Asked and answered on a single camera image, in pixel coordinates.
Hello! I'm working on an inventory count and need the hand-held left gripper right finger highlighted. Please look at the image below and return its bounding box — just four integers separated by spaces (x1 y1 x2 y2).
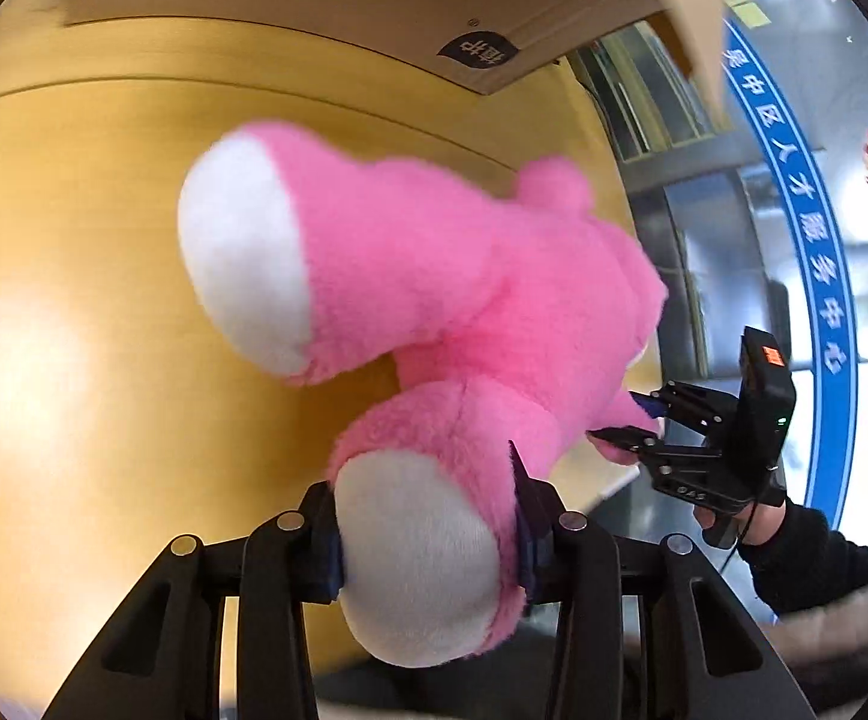
507 441 817 720

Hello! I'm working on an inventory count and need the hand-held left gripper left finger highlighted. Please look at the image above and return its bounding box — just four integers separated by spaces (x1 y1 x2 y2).
42 481 346 720

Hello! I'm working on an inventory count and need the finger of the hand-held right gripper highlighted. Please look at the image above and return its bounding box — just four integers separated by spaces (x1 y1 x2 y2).
629 381 736 436
587 425 727 467

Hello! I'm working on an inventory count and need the pink plush toy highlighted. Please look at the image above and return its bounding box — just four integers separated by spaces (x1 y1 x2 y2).
177 118 669 668

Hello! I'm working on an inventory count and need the person's right forearm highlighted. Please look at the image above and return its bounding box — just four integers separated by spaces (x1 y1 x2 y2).
734 499 868 620

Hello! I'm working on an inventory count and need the wooden desktop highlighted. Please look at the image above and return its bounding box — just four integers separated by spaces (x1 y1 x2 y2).
0 11 666 702

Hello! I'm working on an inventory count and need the person's right hand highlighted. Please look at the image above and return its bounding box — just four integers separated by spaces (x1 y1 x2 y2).
692 499 789 547

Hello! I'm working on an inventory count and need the blue banner strip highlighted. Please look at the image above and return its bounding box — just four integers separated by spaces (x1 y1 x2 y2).
717 15 867 527

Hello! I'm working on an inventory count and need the person's grey jacket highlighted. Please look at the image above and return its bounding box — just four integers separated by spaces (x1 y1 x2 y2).
767 585 868 720

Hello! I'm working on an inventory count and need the glass door metal frame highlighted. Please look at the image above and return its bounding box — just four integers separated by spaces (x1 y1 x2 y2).
564 0 868 533

